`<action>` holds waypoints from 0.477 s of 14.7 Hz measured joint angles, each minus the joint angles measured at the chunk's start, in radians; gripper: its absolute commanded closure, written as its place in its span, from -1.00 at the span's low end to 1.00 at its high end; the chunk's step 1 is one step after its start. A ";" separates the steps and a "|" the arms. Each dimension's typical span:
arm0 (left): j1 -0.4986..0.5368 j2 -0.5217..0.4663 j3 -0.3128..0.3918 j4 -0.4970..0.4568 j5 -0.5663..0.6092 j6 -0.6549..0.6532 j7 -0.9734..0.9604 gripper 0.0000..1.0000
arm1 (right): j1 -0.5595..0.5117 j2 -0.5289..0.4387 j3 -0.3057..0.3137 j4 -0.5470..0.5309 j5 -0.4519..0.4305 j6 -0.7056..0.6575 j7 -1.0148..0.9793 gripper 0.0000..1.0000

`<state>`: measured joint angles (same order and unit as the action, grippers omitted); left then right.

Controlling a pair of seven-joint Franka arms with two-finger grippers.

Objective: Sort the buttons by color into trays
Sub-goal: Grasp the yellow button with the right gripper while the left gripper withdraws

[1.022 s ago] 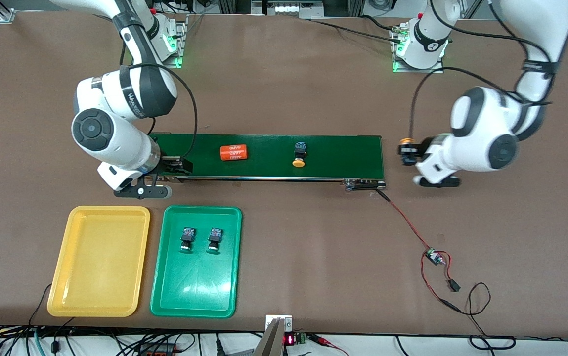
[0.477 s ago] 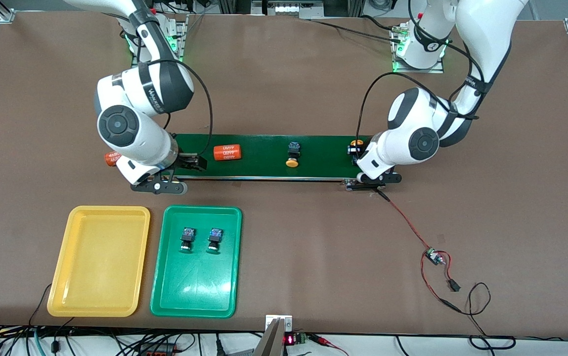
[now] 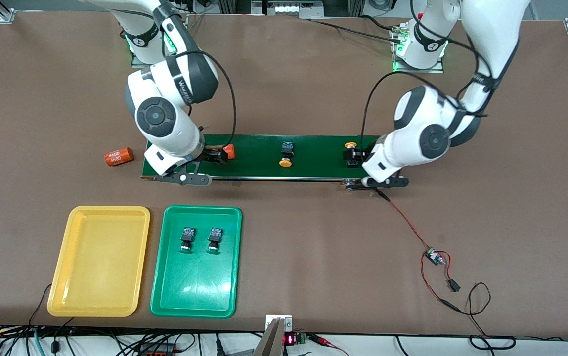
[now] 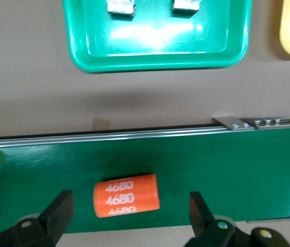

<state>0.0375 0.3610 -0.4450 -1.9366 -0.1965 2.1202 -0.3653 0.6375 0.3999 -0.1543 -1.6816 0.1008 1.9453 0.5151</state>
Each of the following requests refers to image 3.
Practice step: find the red LED display module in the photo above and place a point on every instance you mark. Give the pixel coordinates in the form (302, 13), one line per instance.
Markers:
(289, 339)

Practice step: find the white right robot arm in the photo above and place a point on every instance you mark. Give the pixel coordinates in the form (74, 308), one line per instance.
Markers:
(180, 131)

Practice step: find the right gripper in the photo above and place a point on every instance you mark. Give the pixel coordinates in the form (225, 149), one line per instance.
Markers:
(211, 155)

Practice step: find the green plastic tray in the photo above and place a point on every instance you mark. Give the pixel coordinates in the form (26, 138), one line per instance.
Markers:
(199, 287)

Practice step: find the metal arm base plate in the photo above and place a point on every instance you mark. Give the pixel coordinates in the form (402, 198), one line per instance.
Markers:
(434, 69)
(140, 65)

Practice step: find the red clip lead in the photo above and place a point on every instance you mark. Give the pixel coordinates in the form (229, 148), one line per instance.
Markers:
(321, 339)

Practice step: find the red and black power strip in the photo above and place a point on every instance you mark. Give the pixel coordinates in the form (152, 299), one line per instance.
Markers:
(157, 351)

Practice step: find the green push button black body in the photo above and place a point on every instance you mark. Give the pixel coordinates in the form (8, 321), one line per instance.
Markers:
(215, 235)
(187, 235)

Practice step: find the small controller circuit board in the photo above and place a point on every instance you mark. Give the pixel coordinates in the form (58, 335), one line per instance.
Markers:
(432, 255)

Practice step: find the yellow push button black body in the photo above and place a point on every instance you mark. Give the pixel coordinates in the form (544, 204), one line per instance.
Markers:
(350, 145)
(286, 162)

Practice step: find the white light panel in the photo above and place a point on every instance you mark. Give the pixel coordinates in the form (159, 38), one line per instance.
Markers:
(288, 7)

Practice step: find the yellow plastic tray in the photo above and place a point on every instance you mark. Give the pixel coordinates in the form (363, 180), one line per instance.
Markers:
(96, 287)

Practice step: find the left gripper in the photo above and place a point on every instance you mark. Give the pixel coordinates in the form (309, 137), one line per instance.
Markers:
(353, 156)

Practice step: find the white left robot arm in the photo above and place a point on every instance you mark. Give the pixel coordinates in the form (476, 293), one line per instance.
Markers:
(486, 29)

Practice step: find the small black plug connector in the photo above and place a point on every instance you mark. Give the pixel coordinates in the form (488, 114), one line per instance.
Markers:
(454, 285)

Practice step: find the orange cylinder with white print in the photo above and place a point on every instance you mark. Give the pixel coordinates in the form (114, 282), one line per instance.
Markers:
(230, 151)
(119, 156)

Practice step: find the green conveyor belt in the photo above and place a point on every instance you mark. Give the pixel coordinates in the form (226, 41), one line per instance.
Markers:
(254, 155)

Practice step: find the grey metal camera bracket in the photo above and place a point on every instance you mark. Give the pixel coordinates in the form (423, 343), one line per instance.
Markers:
(276, 341)

